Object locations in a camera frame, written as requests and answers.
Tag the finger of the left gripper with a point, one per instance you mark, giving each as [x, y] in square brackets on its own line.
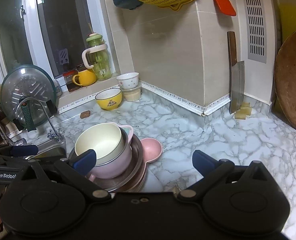
[24, 150]

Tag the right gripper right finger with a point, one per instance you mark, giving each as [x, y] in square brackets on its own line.
[213, 172]

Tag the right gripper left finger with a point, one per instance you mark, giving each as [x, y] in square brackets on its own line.
[74, 171]

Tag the pink steel-lined handled pot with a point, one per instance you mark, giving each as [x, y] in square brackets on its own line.
[120, 163]

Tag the cream plastic bowl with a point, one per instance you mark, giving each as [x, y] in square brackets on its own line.
[107, 140]

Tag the stainless steel bowl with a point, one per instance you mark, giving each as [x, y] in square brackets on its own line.
[116, 184]

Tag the white round plate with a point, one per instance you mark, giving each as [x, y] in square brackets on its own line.
[151, 184]

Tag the pink bear-shaped plate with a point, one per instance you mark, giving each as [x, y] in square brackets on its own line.
[152, 150]

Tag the chrome faucet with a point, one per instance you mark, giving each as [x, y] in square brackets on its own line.
[36, 114]

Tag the brown sponge block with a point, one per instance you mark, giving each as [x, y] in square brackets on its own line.
[85, 114]

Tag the glass pot lid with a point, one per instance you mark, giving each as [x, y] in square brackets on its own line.
[23, 81]

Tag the yellow ceramic bowl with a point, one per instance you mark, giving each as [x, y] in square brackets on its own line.
[109, 99]

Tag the yellow soap blocks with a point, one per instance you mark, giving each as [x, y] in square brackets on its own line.
[244, 111]

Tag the clear plastic container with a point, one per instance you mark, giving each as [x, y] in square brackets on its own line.
[133, 94]

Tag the yellow mug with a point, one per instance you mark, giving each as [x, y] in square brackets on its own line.
[84, 78]

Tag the white floral ceramic bowl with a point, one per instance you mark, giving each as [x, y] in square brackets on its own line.
[128, 80]

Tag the cleaver knife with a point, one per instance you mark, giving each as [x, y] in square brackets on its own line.
[237, 75]

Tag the green water bottle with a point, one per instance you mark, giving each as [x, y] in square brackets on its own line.
[96, 57]

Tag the round wooden cutting board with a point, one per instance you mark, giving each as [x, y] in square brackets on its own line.
[285, 78]

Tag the orange spatula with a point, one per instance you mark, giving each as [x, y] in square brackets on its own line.
[226, 7]

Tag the grey wall vent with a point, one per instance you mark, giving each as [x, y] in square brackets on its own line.
[256, 30]

